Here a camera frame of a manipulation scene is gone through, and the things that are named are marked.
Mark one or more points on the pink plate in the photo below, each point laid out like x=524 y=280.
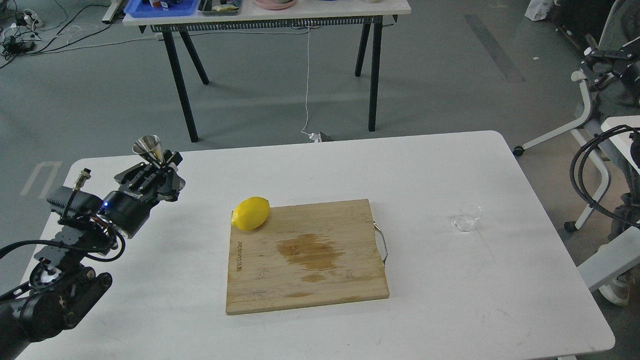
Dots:
x=275 y=4

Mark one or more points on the grey office chair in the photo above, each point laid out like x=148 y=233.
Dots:
x=589 y=150

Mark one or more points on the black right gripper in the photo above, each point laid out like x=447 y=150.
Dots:
x=602 y=67

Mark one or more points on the yellow lemon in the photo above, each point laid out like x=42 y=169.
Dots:
x=251 y=213

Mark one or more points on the blue plastic tray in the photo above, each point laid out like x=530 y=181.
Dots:
x=160 y=8

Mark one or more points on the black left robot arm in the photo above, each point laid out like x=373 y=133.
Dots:
x=60 y=291

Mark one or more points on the person in grey shirt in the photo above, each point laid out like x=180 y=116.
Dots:
x=621 y=27

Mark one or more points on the grey metal tray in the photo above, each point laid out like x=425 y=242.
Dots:
x=219 y=7

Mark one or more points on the steel jigger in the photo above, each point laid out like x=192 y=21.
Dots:
x=150 y=149

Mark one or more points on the clear glass measuring cup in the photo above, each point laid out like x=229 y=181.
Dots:
x=469 y=213

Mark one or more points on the wooden cutting board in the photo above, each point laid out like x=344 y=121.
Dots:
x=306 y=255

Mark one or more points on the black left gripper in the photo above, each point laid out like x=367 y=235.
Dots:
x=143 y=186

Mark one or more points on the white background table black legs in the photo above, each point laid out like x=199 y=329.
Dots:
x=298 y=13

